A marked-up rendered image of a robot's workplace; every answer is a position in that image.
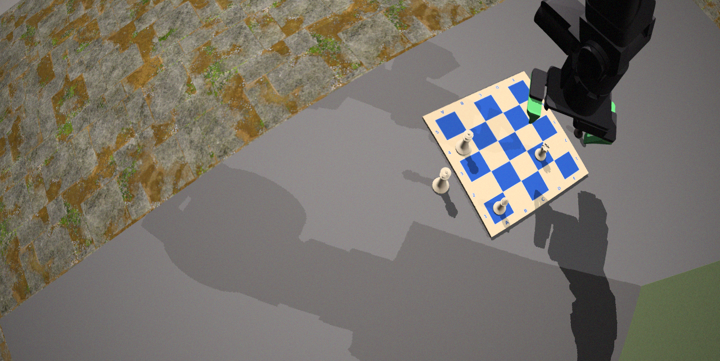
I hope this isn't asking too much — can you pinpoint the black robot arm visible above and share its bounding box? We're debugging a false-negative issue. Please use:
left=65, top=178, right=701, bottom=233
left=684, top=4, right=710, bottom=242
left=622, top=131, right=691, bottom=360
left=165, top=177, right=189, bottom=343
left=534, top=0, right=656, bottom=95

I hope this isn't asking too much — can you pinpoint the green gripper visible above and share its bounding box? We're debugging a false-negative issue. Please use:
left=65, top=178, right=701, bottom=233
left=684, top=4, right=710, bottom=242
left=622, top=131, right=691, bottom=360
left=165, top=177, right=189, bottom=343
left=526, top=64, right=617, bottom=145

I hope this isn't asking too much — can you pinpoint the blue and cream chessboard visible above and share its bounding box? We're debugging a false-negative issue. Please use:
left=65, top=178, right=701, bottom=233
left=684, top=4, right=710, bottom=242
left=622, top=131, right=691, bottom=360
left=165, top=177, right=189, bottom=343
left=422, top=71, right=588, bottom=238

